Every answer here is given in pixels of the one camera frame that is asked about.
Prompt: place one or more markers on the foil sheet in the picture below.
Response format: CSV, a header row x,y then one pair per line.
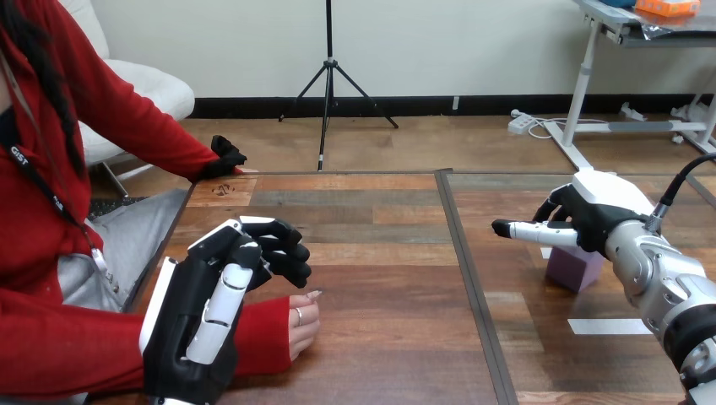
x,y
679,25

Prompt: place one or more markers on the person's forearm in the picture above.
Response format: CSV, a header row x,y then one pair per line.
x,y
162,140
67,346

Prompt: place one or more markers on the white cushioned chair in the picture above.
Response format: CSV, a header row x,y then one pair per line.
x,y
154,89

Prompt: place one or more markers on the person's hand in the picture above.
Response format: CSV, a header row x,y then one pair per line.
x,y
226,156
304,327

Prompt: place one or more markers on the purple block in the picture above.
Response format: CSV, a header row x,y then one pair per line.
x,y
570,269

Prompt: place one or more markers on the white power strip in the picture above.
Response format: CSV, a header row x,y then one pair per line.
x,y
520,123

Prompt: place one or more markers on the white desk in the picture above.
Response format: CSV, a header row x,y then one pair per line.
x,y
584,72

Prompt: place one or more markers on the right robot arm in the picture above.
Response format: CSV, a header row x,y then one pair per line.
x,y
665,285

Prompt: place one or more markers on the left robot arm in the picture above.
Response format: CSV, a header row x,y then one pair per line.
x,y
170,402

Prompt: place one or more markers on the orange thing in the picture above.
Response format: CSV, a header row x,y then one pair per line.
x,y
668,6

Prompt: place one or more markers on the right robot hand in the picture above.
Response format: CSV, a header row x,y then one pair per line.
x,y
593,215

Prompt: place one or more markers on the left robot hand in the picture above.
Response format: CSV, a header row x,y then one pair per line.
x,y
184,313

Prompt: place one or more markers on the person's body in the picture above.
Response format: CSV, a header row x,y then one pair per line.
x,y
39,195

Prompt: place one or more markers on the black tripod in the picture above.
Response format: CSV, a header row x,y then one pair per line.
x,y
329,84

